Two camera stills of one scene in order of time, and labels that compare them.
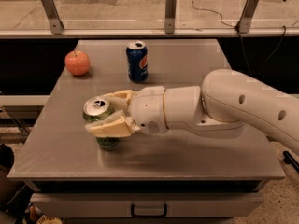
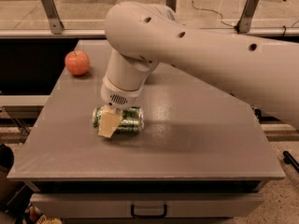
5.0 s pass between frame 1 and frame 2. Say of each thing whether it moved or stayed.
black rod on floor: stayed
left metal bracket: stayed
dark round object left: stayed
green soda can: moved
